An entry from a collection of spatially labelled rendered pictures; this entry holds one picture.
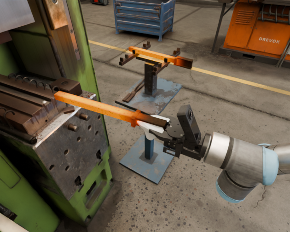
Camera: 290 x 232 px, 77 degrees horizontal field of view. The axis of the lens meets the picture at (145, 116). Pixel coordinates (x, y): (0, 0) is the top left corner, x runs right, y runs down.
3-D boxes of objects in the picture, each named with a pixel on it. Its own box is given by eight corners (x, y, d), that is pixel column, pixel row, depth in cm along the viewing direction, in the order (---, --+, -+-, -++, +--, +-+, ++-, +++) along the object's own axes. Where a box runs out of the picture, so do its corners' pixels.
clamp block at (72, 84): (83, 92, 91) (80, 81, 87) (72, 102, 85) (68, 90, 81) (65, 87, 95) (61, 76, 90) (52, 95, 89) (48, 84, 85)
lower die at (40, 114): (66, 106, 83) (60, 90, 77) (30, 136, 69) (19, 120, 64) (4, 85, 96) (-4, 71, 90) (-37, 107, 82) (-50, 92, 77)
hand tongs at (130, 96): (160, 62, 154) (160, 61, 153) (165, 64, 152) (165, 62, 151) (122, 101, 114) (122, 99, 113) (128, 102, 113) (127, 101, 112)
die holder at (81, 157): (108, 148, 121) (96, 93, 91) (68, 201, 95) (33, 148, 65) (45, 124, 138) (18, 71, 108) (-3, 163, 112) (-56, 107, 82)
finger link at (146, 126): (133, 138, 57) (161, 147, 54) (133, 124, 53) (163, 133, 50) (137, 131, 59) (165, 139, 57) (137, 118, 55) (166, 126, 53)
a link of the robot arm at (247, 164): (265, 195, 46) (287, 175, 40) (215, 176, 50) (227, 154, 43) (264, 165, 53) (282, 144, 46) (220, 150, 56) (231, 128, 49)
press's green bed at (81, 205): (115, 183, 152) (107, 148, 121) (87, 229, 127) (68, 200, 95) (64, 160, 169) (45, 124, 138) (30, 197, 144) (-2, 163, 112)
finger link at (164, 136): (146, 136, 52) (176, 145, 49) (147, 132, 51) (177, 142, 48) (152, 125, 55) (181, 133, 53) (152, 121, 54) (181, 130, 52)
